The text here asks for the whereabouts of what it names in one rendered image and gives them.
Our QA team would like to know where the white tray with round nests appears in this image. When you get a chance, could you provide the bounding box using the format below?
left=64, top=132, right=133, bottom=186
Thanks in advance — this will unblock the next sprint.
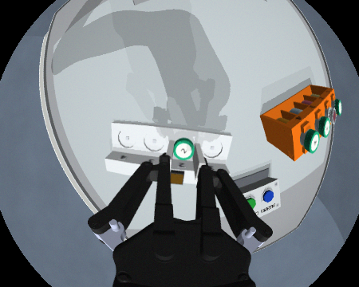
left=105, top=122, right=233, bottom=185

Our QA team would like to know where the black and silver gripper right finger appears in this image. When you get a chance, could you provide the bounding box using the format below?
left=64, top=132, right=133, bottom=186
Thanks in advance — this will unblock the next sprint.
left=192, top=143, right=273, bottom=261

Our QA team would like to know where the light grey bench mat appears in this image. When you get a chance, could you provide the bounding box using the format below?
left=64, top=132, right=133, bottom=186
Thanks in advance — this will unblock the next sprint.
left=53, top=0, right=328, bottom=206

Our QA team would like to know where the orange tube rack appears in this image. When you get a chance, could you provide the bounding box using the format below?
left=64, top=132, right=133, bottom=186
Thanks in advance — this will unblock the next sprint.
left=260, top=85, right=335, bottom=161

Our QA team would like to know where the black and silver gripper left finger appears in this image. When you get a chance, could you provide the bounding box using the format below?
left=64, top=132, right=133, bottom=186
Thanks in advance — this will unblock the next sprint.
left=88, top=140, right=176, bottom=260

